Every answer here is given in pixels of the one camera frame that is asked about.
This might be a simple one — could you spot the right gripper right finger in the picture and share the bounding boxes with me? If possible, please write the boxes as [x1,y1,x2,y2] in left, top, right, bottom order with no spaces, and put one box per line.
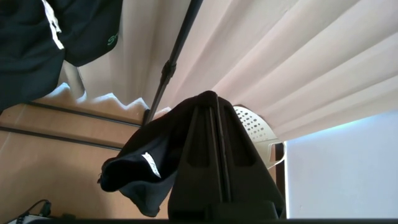
[216,96,286,219]

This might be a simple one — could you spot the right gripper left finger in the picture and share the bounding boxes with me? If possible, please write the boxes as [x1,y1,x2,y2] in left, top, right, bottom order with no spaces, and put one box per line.
[167,105,224,219]

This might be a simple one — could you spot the black garment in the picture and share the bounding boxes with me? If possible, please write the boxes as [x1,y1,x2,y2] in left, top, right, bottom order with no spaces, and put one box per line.
[98,90,219,218]

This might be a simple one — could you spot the black drawstring shorts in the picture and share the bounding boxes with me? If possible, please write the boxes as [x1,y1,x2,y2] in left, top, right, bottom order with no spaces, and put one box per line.
[0,0,124,112]

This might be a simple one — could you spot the white laundry basket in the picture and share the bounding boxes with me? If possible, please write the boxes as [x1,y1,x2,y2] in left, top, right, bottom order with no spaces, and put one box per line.
[233,105,286,170]

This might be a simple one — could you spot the black clothes rack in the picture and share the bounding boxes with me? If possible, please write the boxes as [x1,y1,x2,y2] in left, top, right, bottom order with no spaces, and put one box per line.
[0,0,205,152]

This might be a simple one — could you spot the beige curtain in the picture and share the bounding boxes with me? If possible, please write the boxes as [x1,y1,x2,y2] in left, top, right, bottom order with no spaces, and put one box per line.
[57,0,398,142]

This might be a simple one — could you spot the black cable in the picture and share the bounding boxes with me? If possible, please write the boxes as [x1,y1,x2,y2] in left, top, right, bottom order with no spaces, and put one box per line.
[17,198,52,218]

